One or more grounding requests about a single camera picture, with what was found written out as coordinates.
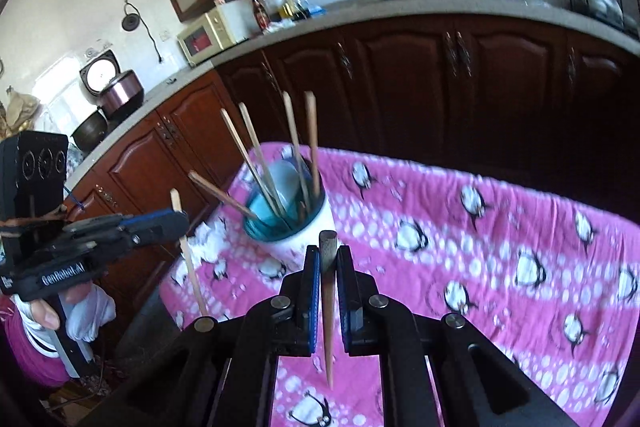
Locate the white floral utensil holder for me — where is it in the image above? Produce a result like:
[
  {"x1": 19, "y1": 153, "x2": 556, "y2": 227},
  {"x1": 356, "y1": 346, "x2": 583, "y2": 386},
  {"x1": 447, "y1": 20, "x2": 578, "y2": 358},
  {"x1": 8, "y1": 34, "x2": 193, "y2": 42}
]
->
[{"x1": 243, "y1": 157, "x2": 335, "y2": 270}]

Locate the white gloved left hand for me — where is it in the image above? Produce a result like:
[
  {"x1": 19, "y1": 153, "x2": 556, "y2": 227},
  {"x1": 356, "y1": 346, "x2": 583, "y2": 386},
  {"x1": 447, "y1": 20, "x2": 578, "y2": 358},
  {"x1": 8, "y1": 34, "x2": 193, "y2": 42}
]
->
[{"x1": 12, "y1": 283, "x2": 116, "y2": 350}]

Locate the dark sauce bottle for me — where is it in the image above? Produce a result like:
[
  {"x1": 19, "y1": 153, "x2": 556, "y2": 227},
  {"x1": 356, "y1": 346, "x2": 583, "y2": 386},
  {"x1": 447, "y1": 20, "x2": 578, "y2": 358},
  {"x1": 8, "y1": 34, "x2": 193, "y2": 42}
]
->
[{"x1": 250, "y1": 0, "x2": 270, "y2": 32}]

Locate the black wall hook with cable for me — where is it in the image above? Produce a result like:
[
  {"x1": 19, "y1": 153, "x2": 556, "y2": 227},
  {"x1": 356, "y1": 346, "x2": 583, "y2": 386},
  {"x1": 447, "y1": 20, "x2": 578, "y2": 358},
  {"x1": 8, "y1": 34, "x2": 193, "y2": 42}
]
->
[{"x1": 120, "y1": 0, "x2": 164, "y2": 64}]

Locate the light wooden chopstick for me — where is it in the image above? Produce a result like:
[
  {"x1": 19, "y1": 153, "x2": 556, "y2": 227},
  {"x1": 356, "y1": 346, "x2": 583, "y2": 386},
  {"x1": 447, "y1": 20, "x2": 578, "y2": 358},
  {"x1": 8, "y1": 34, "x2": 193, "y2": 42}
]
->
[{"x1": 188, "y1": 170, "x2": 257, "y2": 219}]

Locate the silver rice cooker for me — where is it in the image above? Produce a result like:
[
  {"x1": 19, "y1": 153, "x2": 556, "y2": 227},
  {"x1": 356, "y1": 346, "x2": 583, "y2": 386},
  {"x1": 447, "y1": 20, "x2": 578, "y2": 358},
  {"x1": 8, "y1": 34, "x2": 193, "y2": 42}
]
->
[{"x1": 79, "y1": 50, "x2": 144, "y2": 124}]

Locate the light bamboo chopstick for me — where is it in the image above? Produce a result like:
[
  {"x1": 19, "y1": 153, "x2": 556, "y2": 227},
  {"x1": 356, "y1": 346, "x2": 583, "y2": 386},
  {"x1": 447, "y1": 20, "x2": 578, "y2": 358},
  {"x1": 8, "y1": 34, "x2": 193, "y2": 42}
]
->
[{"x1": 220, "y1": 108, "x2": 283, "y2": 219}]

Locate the cream microwave oven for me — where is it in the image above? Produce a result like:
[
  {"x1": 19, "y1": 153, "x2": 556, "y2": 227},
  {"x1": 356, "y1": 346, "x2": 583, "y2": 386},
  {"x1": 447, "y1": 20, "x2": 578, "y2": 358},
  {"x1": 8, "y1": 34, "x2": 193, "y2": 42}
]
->
[{"x1": 177, "y1": 1, "x2": 255, "y2": 67}]

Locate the yellow cap oil bottle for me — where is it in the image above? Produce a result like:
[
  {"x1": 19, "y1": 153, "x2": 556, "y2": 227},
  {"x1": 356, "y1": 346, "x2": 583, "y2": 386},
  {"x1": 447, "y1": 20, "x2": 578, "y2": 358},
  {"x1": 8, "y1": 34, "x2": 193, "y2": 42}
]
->
[{"x1": 279, "y1": 0, "x2": 311, "y2": 22}]

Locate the pale wooden chopstick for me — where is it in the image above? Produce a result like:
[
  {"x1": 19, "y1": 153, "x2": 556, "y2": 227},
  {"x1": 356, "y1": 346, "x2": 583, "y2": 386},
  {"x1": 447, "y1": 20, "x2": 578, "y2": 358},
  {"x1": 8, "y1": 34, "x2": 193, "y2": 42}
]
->
[{"x1": 282, "y1": 91, "x2": 311, "y2": 216}]

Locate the pink penguin blanket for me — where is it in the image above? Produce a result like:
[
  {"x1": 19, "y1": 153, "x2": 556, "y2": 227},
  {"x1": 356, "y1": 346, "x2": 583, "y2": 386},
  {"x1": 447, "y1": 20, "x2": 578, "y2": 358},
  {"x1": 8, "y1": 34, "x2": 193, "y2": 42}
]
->
[{"x1": 189, "y1": 148, "x2": 639, "y2": 426}]

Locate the black pot on counter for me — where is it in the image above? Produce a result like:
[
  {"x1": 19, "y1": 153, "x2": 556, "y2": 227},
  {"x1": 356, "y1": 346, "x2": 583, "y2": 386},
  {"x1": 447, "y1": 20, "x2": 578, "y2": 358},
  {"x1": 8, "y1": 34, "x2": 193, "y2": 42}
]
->
[{"x1": 72, "y1": 109, "x2": 108, "y2": 154}]

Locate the tan wooden chopstick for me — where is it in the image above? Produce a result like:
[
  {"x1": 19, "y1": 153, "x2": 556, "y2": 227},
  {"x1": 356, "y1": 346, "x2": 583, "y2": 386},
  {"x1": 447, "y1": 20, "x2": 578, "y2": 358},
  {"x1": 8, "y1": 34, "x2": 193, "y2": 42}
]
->
[{"x1": 319, "y1": 230, "x2": 338, "y2": 389}]

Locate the white ceramic spoon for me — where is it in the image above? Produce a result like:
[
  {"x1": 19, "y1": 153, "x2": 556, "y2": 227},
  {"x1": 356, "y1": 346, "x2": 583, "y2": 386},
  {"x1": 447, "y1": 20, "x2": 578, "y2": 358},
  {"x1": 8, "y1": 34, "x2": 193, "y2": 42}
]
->
[{"x1": 247, "y1": 159, "x2": 303, "y2": 230}]

